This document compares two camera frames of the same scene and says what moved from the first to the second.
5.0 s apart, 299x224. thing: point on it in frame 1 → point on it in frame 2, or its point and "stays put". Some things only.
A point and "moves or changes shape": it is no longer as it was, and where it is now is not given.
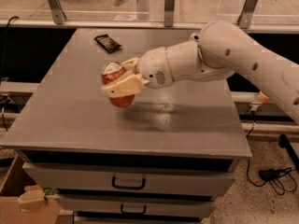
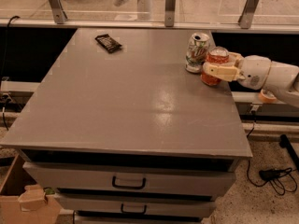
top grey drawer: (141, 179) stays put
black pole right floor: (285, 143) stays put
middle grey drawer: (135, 203) stays put
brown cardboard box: (24, 202) stays put
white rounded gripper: (153, 66) → (254, 70)
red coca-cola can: (109, 72) moves or changes shape
